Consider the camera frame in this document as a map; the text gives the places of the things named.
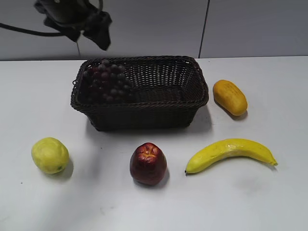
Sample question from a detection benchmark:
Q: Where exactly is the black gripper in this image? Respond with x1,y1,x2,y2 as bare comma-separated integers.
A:
34,0,112,51

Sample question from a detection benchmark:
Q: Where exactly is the dark purple grape bunch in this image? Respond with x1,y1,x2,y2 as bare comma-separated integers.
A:
80,59,135,104

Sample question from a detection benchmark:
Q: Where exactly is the black woven basket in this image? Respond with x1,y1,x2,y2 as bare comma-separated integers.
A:
71,56,209,131

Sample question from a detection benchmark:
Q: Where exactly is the yellow-green lemon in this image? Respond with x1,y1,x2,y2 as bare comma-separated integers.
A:
31,137,69,174

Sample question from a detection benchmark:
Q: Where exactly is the dark red apple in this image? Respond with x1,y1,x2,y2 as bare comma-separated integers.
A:
129,142,167,186

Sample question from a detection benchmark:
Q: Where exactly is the orange-yellow mango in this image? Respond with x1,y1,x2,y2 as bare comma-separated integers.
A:
213,80,248,116

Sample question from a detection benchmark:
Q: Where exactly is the yellow banana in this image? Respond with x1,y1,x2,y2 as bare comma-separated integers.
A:
185,139,278,174

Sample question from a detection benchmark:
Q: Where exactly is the black cable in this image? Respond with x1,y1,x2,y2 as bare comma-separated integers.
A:
0,0,106,38

